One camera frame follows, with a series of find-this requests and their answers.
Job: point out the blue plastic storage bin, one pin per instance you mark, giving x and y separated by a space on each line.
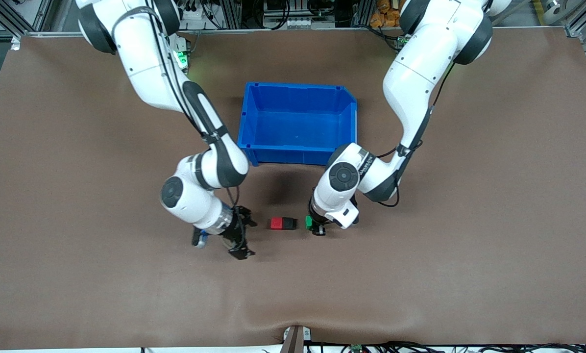
293 122

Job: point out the red cube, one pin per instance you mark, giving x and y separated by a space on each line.
276 224

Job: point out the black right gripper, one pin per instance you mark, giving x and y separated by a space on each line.
237 226

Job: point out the metal table edge bracket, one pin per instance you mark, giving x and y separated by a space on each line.
295 339

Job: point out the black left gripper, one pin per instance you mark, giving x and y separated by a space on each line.
317 220

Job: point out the orange objects pile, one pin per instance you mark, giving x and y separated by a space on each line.
386 14

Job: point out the white power strip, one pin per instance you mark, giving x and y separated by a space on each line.
195 17

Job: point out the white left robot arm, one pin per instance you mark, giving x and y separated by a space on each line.
415 73

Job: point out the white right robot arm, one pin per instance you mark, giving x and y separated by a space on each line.
146 63

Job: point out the black cube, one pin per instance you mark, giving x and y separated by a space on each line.
289 223

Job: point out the green cube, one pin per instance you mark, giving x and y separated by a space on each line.
308 223

